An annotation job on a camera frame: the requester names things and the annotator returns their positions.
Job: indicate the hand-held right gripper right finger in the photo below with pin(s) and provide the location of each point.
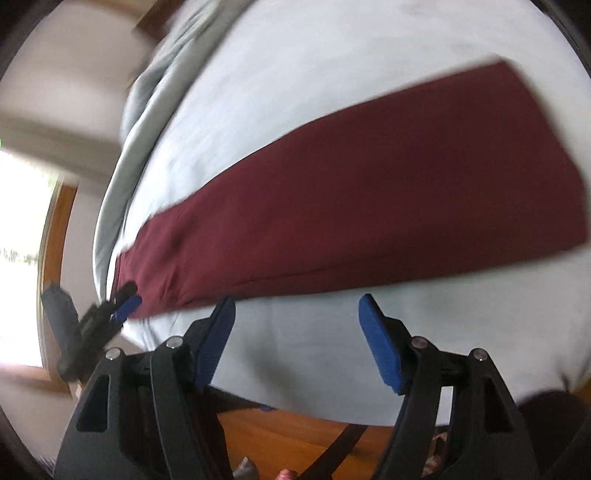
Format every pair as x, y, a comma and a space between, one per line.
383, 344

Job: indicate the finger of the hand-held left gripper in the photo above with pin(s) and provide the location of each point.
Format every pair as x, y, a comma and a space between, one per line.
126, 290
127, 308

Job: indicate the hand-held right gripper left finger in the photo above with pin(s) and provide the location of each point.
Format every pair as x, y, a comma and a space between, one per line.
213, 341

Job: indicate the maroon cloth runner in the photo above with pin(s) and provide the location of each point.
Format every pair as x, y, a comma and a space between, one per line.
369, 194

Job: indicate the wooden framed window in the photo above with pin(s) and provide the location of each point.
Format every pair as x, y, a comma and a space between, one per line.
27, 230

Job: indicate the person's foot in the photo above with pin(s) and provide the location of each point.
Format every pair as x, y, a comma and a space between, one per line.
245, 470

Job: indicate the grey blanket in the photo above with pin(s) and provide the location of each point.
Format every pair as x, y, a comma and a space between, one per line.
157, 83

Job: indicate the bed with white sheet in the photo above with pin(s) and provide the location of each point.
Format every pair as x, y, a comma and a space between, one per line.
332, 69

